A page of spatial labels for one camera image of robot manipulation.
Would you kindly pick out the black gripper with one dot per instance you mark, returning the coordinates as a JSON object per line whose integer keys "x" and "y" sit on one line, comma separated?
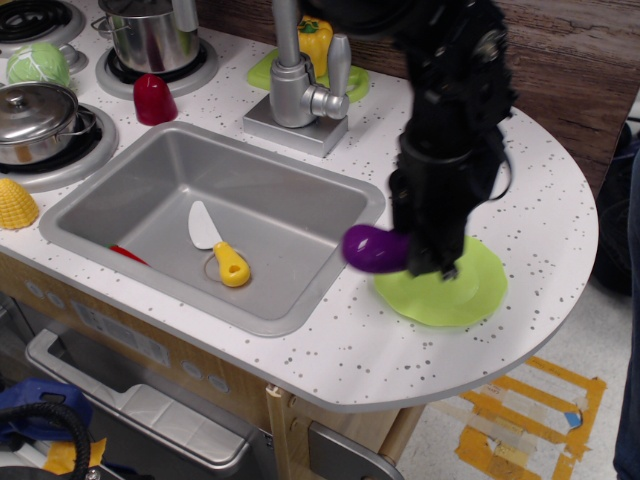
{"x": 431, "y": 200}

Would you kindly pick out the purple toy eggplant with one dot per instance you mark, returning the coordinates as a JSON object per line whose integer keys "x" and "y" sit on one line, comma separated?
{"x": 374, "y": 250}

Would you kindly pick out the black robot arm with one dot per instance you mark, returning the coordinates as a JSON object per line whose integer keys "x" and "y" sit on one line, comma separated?
{"x": 451, "y": 148}

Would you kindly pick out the light green plastic plate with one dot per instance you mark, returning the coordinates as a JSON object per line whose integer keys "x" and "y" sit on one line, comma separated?
{"x": 474, "y": 295}

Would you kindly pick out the yellow tape on floor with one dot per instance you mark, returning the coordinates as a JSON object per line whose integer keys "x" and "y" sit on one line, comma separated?
{"x": 530, "y": 425}

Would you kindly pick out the silver toy faucet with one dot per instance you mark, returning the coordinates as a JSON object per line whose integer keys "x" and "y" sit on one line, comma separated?
{"x": 300, "y": 113}

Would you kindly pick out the white yellow toy knife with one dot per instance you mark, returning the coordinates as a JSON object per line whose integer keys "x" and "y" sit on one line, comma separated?
{"x": 233, "y": 269}

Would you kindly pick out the wooden toy kitchen cabinet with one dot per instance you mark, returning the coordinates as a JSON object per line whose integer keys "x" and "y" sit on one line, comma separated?
{"x": 310, "y": 441}

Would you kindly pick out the green cutting board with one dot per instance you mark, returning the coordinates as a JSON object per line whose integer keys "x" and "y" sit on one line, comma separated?
{"x": 358, "y": 82}

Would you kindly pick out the yellow toy bell pepper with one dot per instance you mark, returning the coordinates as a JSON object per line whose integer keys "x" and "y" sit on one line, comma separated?
{"x": 315, "y": 36}

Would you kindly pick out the grey toy sink basin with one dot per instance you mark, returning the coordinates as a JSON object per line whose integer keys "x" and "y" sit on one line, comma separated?
{"x": 244, "y": 234}

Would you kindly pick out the red toy chili pepper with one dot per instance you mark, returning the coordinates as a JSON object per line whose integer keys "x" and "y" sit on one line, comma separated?
{"x": 124, "y": 252}

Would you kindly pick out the red toy pepper half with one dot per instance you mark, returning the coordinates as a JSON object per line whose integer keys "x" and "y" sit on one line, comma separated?
{"x": 153, "y": 101}

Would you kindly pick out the tall steel pot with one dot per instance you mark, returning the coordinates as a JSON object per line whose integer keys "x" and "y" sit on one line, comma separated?
{"x": 152, "y": 36}

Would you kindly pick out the yellow toy corn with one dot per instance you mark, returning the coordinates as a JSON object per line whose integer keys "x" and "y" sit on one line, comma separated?
{"x": 18, "y": 208}

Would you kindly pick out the steel pot with lid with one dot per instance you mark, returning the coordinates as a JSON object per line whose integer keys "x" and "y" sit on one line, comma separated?
{"x": 38, "y": 121}

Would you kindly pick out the green toy cabbage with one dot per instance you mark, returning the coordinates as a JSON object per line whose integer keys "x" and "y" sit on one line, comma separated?
{"x": 38, "y": 62}

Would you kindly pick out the black stove coil burner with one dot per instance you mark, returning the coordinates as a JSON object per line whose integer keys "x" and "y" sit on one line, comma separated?
{"x": 30, "y": 21}

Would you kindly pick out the grey oven door handle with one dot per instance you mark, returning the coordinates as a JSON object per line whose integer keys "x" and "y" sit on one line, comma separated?
{"x": 152, "y": 425}

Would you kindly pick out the blue clamp with black cable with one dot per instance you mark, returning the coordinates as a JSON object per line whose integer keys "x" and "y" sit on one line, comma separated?
{"x": 39, "y": 409}

